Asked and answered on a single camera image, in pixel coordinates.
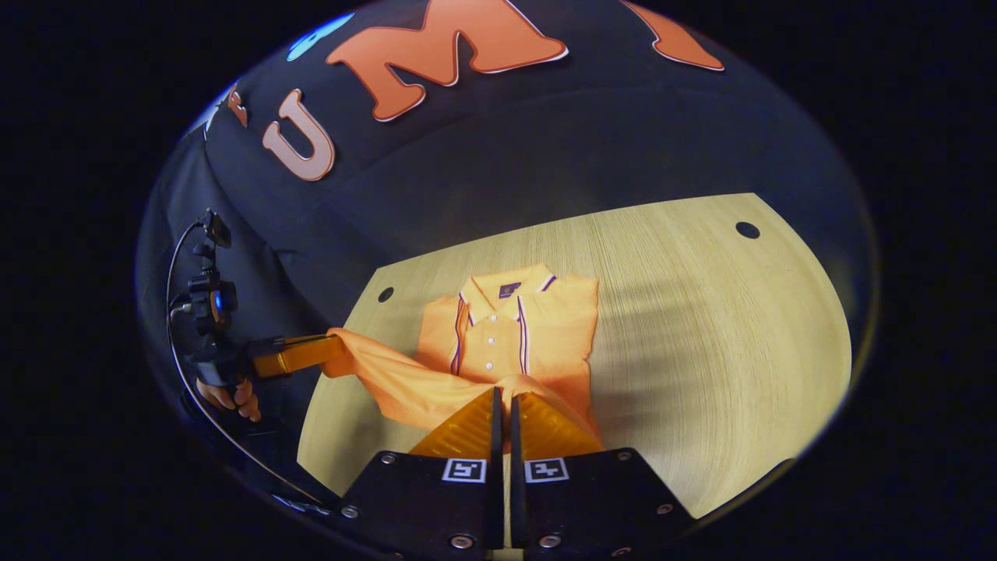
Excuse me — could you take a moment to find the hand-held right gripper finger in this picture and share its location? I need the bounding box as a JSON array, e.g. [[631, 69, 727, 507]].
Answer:
[[510, 392, 696, 561], [339, 387, 505, 561]]

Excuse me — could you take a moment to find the orange T-shirt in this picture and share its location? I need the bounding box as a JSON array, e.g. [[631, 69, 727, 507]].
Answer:
[[323, 263, 604, 441]]

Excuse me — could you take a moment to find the black backdrop cloth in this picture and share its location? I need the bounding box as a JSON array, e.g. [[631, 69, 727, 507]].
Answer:
[[136, 0, 877, 406]]

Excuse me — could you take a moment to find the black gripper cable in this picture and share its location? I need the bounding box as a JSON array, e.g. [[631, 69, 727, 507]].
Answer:
[[165, 221, 324, 507]]

